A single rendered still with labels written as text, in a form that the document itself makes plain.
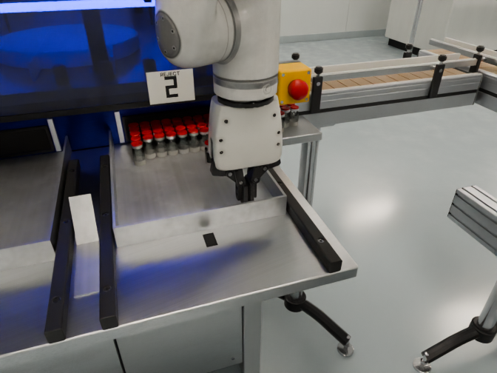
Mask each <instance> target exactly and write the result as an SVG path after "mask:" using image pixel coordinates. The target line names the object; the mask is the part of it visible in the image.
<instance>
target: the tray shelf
mask: <svg viewBox="0 0 497 373"><path fill-rule="evenodd" d="M101 155H109V147H102V148H96V149H86V150H79V151H74V152H72V154H71V160H73V159H78V160H79V163H80V166H81V171H80V180H79V188H78V195H86V194H91V198H92V205H93V210H94V214H95V222H96V226H97V230H98V239H99V263H100V156H101ZM273 169H274V171H275V172H276V173H277V174H278V175H279V177H280V178H281V180H282V181H283V183H284V184H285V185H286V186H287V187H288V189H289V190H290V192H291V193H292V195H293V196H294V197H295V198H296V199H297V201H298V202H299V203H300V205H301V206H302V208H303V209H304V210H305V211H306V213H307V214H308V216H309V217H310V218H311V220H312V221H313V222H314V223H315V225H316V226H317V228H318V229H319V230H320V231H321V233H322V234H323V235H324V237H325V238H326V240H327V241H328V242H329V244H330V245H331V246H332V247H333V249H334V250H335V251H336V253H337V254H338V256H340V258H341V259H342V267H341V270H340V271H338V272H333V273H329V272H328V270H327V269H326V268H325V266H324V265H323V264H322V262H321V260H320V259H319V258H318V256H317V254H316V253H315V252H314V250H313V249H312V248H311V246H310V244H309V243H308V242H307V240H306V239H305V237H304V236H303V234H302V233H301V231H300V230H299V228H298V227H297V225H296V224H295V223H294V221H293V220H292V218H291V216H290V215H289V214H288V213H287V211H286V214H284V215H278V216H274V217H270V218H263V219H259V220H255V221H248V222H244V223H240V224H233V225H229V226H222V227H218V228H214V229H207V230H203V231H199V232H193V233H189V234H185V235H178V236H174V237H170V238H163V239H159V240H155V241H148V242H144V243H137V244H133V245H129V246H122V247H117V244H116V240H115V262H116V279H117V295H118V327H115V328H112V329H107V330H103V329H102V328H101V323H100V320H99V292H95V293H91V294H88V295H82V296H78V297H75V298H74V288H75V264H76V251H77V243H76V239H75V240H74V248H73V257H72V274H71V282H70V299H69V308H68V316H67V333H66V339H65V340H63V341H59V342H56V343H48V342H47V339H46V337H45V335H44V329H45V323H46V318H47V308H48V303H49V297H50V287H51V282H52V276H53V267H54V261H47V262H43V263H37V264H33V265H29V266H22V267H18V268H14V269H7V270H3V271H0V369H3V368H6V367H9V366H14V365H17V364H20V363H26V362H29V361H32V360H37V359H40V358H43V357H49V356H52V355H55V354H60V353H63V352H68V351H72V350H75V349H80V348H83V347H86V346H91V345H95V344H98V343H103V342H106V341H109V340H114V339H118V338H121V337H126V336H129V335H134V334H137V333H141V332H145V331H149V330H152V329H157V328H160V327H164V326H168V325H172V324H175V323H180V322H184V321H187V320H191V319H195V318H198V317H203V316H207V315H211V314H214V313H218V312H223V311H226V310H230V309H234V308H237V307H241V306H246V305H249V304H252V303H257V302H260V301H264V300H269V299H272V298H277V297H280V296H283V295H289V294H292V293H295V292H300V291H303V290H306V289H312V288H314V287H318V286H323V285H326V284H330V283H335V282H337V281H341V280H346V279H349V278H355V277H356V275H357V271H358V265H357V264H356V262H355V261H354V260H353V258H352V257H351V256H350V255H349V254H348V252H347V251H346V250H345V248H344V247H343V246H342V244H341V243H340V242H339V241H338V240H337V238H336V237H335V236H334V234H333V233H332V232H331V231H330V229H329V228H328V227H327V226H326V225H325V223H324V222H323V221H322V219H321V218H320V217H319V216H318V214H317V213H316V212H315V211H314V209H313V208H312V207H311V205H310V204H309V203H308V202H307V200H306V199H305V198H304V197H303V195H302V194H301V193H300V191H299V190H298V189H297V188H296V187H295V185H294V184H293V183H292V181H291V180H290V179H289V177H288V176H287V175H286V174H285V173H284V172H283V170H282V169H281V167H280V166H276V167H273ZM209 233H214V236H215V239H216V241H217V244H218V245H216V246H210V247H206V243H205V241H204V239H203V235H205V234H209Z"/></svg>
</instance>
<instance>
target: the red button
mask: <svg viewBox="0 0 497 373"><path fill-rule="evenodd" d="M288 94H289V95H290V96H291V97H292V98H293V99H294V100H297V101H299V100H302V99H304V98H305V97H306V96H307V94H308V85H307V83H306V82H304V81H303V80H301V79H296V80H294V81H292V82H291V83H290V85H289V87H288Z"/></svg>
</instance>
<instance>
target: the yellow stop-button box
mask: <svg viewBox="0 0 497 373"><path fill-rule="evenodd" d="M296 79H301V80H303V81H304V82H306V83H307V85H308V94H307V96H306V97H305V98H304V99H302V100H299V101H297V100H294V99H293V98H292V97H291V96H290V95H289V94H288V87H289V85H290V83H291V82H292V81H294V80H296ZM310 86H311V68H310V67H308V66H306V65H305V64H303V63H302V62H301V61H299V60H292V61H279V68H278V85H277V93H276V95H277V97H278V100H279V104H280V105H284V104H296V103H302V102H308V101H309V95H310Z"/></svg>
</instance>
